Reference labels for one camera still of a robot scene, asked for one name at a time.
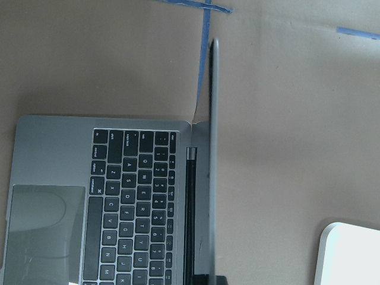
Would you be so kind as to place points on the grey laptop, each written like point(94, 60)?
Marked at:
point(114, 201)

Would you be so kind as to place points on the white desk lamp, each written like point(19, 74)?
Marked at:
point(348, 254)

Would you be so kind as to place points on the blue tape strip crosswise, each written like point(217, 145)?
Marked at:
point(199, 5)

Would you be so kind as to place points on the blue tape strip lengthwise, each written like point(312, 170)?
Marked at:
point(201, 113)

